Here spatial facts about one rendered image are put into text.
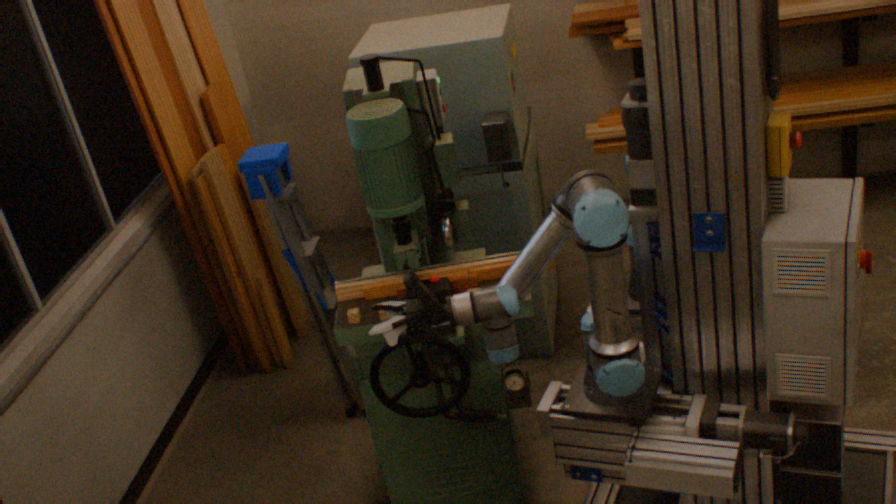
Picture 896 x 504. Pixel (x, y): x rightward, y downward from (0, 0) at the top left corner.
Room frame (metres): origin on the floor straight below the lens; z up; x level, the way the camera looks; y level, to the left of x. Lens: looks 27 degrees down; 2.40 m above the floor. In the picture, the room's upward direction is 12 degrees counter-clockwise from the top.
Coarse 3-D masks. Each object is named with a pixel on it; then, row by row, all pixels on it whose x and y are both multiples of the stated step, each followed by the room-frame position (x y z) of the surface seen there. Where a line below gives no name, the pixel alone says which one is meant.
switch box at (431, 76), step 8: (432, 72) 3.03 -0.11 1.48; (416, 80) 2.98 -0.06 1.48; (432, 80) 2.97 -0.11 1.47; (424, 88) 2.97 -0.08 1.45; (432, 88) 2.97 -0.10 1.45; (424, 96) 2.98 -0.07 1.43; (432, 96) 2.97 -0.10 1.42; (440, 96) 3.04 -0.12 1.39; (424, 104) 2.98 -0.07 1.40; (440, 104) 2.98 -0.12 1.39; (440, 112) 2.97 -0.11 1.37; (424, 120) 2.98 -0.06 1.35; (432, 120) 2.97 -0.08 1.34; (440, 120) 2.97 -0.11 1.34
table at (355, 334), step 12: (348, 300) 2.75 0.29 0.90; (360, 300) 2.73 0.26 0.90; (372, 300) 2.71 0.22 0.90; (384, 300) 2.70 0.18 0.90; (528, 300) 2.52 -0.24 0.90; (360, 312) 2.65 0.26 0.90; (372, 312) 2.64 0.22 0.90; (528, 312) 2.52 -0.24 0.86; (336, 324) 2.61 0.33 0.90; (348, 324) 2.60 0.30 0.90; (360, 324) 2.58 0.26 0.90; (372, 324) 2.57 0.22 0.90; (468, 324) 2.54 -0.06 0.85; (336, 336) 2.58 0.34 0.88; (348, 336) 2.57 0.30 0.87; (360, 336) 2.57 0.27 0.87; (372, 336) 2.57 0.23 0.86; (456, 336) 2.45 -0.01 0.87; (420, 348) 2.46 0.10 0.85; (432, 348) 2.46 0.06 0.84
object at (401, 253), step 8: (416, 232) 2.78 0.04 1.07; (416, 240) 2.72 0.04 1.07; (400, 248) 2.69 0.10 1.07; (408, 248) 2.68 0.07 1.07; (416, 248) 2.68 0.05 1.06; (400, 256) 2.67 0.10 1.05; (408, 256) 2.67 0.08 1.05; (416, 256) 2.67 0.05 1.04; (400, 264) 2.67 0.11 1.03; (408, 264) 2.67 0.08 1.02; (416, 264) 2.67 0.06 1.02
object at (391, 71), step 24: (360, 72) 3.06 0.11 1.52; (384, 72) 3.00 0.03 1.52; (408, 72) 2.95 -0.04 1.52; (408, 96) 2.89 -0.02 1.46; (432, 192) 2.89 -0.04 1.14; (432, 216) 2.89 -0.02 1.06; (384, 240) 2.91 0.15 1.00; (432, 240) 2.89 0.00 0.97; (384, 264) 2.91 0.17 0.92; (432, 264) 2.89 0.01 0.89
